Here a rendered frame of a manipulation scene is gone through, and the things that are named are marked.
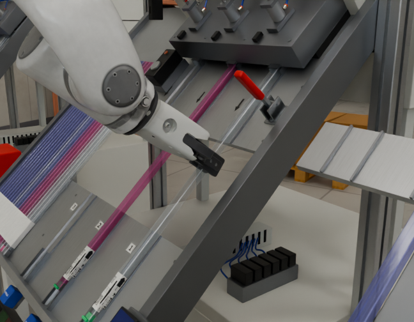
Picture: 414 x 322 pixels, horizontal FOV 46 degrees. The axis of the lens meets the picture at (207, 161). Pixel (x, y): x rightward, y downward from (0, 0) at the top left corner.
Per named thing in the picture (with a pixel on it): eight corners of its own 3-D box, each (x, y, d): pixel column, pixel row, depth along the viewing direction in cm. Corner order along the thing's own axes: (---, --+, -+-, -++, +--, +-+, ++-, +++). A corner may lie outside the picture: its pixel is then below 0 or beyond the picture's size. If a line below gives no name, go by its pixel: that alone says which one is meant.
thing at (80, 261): (62, 292, 77) (55, 289, 76) (59, 289, 78) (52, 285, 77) (243, 62, 89) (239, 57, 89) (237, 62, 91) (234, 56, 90)
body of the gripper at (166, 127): (165, 86, 62) (218, 129, 69) (126, 79, 70) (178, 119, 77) (135, 136, 61) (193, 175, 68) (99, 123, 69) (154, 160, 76)
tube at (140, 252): (92, 326, 69) (87, 322, 68) (88, 321, 70) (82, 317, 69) (286, 66, 81) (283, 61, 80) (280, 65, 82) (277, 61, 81)
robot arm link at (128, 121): (153, 73, 61) (169, 87, 63) (120, 69, 68) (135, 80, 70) (119, 130, 60) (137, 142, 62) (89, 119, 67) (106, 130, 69)
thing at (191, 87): (276, 172, 74) (260, 151, 71) (92, 112, 125) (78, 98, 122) (383, 20, 82) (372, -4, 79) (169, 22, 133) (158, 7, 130)
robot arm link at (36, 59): (154, 76, 61) (122, 67, 68) (69, 7, 52) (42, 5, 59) (117, 133, 60) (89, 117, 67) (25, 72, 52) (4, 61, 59)
